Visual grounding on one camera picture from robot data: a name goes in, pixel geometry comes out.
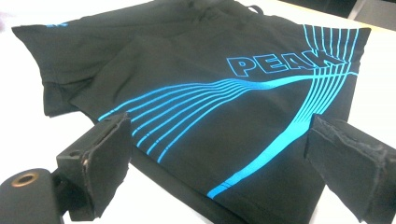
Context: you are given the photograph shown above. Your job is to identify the black shorts with blue stripes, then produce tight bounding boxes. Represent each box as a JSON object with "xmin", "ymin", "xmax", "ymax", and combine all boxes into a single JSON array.
[{"xmin": 11, "ymin": 0, "xmax": 373, "ymax": 224}]

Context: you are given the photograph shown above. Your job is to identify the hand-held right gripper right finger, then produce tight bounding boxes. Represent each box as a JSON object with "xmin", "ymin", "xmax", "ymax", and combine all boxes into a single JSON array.
[{"xmin": 304, "ymin": 113, "xmax": 396, "ymax": 223}]

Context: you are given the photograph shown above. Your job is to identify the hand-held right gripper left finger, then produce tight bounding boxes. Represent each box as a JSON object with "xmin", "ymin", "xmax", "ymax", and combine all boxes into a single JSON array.
[{"xmin": 56, "ymin": 112, "xmax": 134, "ymax": 222}]

